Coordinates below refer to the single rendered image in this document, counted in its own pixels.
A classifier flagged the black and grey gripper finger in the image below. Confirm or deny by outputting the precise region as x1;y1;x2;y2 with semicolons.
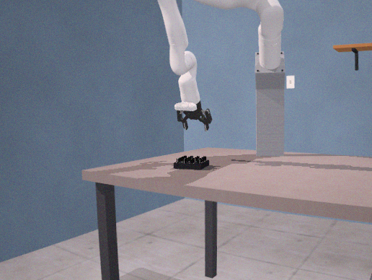
177;110;191;130
194;108;212;131

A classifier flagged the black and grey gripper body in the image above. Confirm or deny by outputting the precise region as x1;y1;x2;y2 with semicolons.
183;102;203;120

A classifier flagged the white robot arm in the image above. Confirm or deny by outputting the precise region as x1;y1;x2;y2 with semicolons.
158;0;283;111

